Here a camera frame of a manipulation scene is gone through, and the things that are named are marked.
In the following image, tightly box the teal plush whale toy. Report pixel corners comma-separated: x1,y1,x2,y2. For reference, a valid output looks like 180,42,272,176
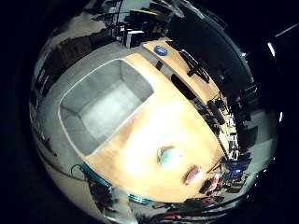
156,146,185,171

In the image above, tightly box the black flat rectangular pad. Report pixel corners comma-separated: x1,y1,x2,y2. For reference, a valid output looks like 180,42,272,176
170,73,198,101

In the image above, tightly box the blue round disc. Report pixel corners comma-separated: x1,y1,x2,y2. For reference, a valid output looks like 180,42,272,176
153,44,169,57

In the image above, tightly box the black keyboard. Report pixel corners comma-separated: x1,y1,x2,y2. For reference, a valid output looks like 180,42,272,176
178,49,211,84

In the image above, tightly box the black cylinder device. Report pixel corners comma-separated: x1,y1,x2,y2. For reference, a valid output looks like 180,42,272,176
206,100,226,126

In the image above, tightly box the pink plush toy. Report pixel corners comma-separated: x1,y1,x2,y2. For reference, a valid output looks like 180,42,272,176
182,164,205,186

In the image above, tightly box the monitor with blue screen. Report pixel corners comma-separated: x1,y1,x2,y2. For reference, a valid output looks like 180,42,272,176
224,159,252,179

